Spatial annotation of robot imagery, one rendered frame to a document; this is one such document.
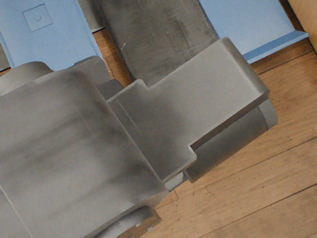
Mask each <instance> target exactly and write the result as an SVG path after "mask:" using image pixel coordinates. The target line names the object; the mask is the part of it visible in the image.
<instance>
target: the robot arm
mask: <svg viewBox="0 0 317 238"><path fill-rule="evenodd" d="M269 92H270V90H269V88H268V87H267V86H266V85H265V84H264V82H263V81H262V80H261V79H260V77H259V76H258V74H257V73H256V72H255V70H254V69H253V68H252V67H251V66H250V64H249V63H248V62H247V61H246V59H245V58H244V56H243V55H242V54H241V52H240V51H239V50H238V49H237V48H236V47H235V45H234V44H233V43H232V41H231V39H230V38H228V37H223V38H221V39H219V40H217V41H216V42H214V43H213V44H212V45H210V46H209V47H207V48H206V49H204V50H203V51H202V52H200V53H199V54H197V55H196V56H195V57H193V58H192V59H190V60H189V61H187V62H186V63H184V64H183V65H182V66H180V67H179V68H178V69H175V70H174V71H173V72H172V73H170V74H169V75H167V76H166V77H165V78H163V79H161V80H160V81H159V82H157V83H156V84H154V85H153V86H152V87H150V88H148V87H147V86H146V84H145V83H144V82H143V81H142V79H137V80H136V81H134V82H133V83H131V84H130V85H128V86H127V87H125V88H124V86H123V85H122V84H121V83H120V82H119V80H118V79H116V78H114V79H112V78H111V77H110V73H109V71H108V69H107V67H106V64H105V62H104V60H103V59H101V58H100V57H99V56H97V55H93V56H90V57H88V58H85V59H82V60H81V61H78V62H77V63H74V65H73V66H71V67H68V68H66V69H62V70H58V71H53V70H52V69H51V68H49V67H48V66H47V64H46V63H45V62H41V61H33V62H27V63H24V64H22V65H19V66H17V67H15V68H13V69H11V70H10V71H8V72H6V73H5V74H3V75H2V76H0V238H140V237H141V236H142V235H143V234H145V233H147V232H148V231H150V230H151V229H152V228H154V227H155V226H156V225H158V224H160V223H161V222H162V221H163V220H162V219H161V217H160V216H159V214H158V213H157V212H156V210H155V208H156V206H158V205H159V204H160V203H161V202H162V201H163V200H164V199H165V197H166V196H167V195H168V194H169V193H170V192H171V191H172V190H174V189H175V188H177V187H179V185H182V184H183V183H184V182H185V181H187V180H189V182H191V184H193V183H194V182H196V181H197V180H199V179H200V178H202V176H205V175H206V174H207V173H208V172H210V171H211V170H213V169H214V168H216V167H217V166H218V165H220V164H221V163H222V162H224V161H225V160H226V159H228V158H230V157H231V156H233V155H234V154H235V153H236V152H238V151H240V150H241V149H242V148H244V147H245V146H247V145H248V144H249V143H251V142H252V141H254V140H255V139H257V138H259V136H261V135H262V134H264V133H265V132H266V131H268V130H269V129H271V128H272V127H274V126H275V125H277V124H278V118H277V115H276V112H275V110H274V107H273V105H272V103H271V101H270V100H269Z"/></svg>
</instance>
